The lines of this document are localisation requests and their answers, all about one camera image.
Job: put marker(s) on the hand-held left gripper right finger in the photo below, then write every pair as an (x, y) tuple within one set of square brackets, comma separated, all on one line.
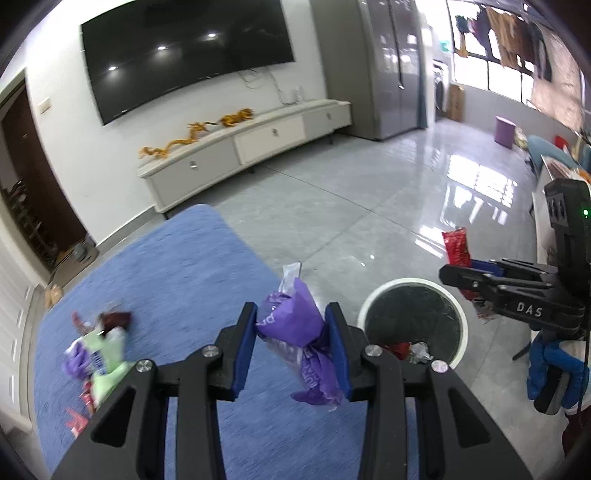
[(339, 355)]

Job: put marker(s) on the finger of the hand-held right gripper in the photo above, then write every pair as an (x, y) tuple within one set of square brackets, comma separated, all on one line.
[(531, 274), (521, 307)]

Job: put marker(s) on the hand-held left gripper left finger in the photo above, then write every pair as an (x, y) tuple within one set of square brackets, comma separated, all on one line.
[(244, 350)]

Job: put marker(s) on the purple plastic wrapper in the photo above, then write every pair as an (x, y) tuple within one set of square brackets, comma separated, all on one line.
[(291, 318)]

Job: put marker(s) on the red snack packet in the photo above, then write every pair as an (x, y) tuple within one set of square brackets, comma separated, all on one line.
[(457, 249)]

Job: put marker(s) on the white round bin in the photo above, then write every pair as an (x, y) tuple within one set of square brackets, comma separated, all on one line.
[(415, 314)]

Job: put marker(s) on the pile of litter wrappers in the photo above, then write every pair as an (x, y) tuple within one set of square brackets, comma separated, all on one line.
[(111, 369)]

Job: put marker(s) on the person's right hand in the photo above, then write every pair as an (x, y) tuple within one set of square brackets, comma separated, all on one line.
[(538, 364)]

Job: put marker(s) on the white table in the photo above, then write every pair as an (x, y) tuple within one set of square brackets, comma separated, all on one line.
[(540, 221)]

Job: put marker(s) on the crumpled red wrapper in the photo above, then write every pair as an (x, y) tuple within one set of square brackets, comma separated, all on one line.
[(399, 350)]

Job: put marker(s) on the crumpled white wrapper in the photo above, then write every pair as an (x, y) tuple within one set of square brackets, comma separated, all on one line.
[(420, 353)]

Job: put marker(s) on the blue mat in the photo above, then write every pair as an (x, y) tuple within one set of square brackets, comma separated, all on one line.
[(184, 277)]

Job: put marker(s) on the blue chair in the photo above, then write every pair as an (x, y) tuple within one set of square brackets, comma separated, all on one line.
[(542, 147)]

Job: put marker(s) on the purple stool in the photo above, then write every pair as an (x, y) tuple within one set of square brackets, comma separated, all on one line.
[(504, 131)]

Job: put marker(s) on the dark red wrapper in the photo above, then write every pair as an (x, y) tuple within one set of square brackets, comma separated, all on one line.
[(115, 321)]

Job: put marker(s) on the small red wrapper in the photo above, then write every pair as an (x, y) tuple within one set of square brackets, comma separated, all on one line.
[(87, 399)]

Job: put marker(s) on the pink wrapper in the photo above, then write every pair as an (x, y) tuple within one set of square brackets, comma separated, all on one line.
[(82, 321)]

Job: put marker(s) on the small purple wrapper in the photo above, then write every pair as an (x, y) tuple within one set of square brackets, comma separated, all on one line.
[(77, 364)]

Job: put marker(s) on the brown cardboard box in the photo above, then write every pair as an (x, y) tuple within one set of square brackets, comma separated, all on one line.
[(455, 104)]

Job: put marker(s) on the bright red wrapper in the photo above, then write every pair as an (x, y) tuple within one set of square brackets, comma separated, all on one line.
[(76, 422)]

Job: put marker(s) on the window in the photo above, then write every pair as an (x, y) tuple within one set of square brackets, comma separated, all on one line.
[(475, 74)]

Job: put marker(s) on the beige slipper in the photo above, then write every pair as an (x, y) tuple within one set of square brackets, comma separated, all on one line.
[(57, 293), (50, 297)]

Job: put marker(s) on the brown doormat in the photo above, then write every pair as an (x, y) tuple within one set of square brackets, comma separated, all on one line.
[(67, 263)]

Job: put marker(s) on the white washing machine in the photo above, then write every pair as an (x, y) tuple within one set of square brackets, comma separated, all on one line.
[(441, 87)]

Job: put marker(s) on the row of hanging clothes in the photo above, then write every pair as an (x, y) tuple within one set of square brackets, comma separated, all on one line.
[(503, 37)]

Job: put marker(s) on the white television cabinet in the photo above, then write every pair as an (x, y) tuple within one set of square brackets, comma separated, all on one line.
[(277, 134)]

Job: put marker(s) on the long orange dragon ornament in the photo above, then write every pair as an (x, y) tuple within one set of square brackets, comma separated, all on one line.
[(152, 151)]

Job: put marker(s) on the white floor cabinet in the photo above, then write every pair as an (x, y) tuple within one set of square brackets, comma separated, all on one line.
[(18, 332)]

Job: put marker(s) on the green sticker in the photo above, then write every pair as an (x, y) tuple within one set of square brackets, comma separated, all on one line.
[(443, 46)]

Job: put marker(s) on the short orange dragon ornament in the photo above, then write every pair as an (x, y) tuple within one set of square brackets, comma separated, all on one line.
[(235, 117)]

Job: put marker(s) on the shoe rack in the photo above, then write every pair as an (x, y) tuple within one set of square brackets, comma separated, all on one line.
[(23, 221)]

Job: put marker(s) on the white router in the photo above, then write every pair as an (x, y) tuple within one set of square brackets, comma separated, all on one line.
[(295, 96)]

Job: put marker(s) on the grey refrigerator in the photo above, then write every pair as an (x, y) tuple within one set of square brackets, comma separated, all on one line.
[(369, 69)]

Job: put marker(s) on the dark brown door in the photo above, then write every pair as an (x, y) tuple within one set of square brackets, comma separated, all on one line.
[(32, 184)]

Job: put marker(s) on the black wall television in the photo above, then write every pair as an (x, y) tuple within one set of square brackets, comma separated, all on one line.
[(184, 55)]

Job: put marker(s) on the white light switch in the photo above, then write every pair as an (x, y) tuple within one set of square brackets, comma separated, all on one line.
[(45, 106)]

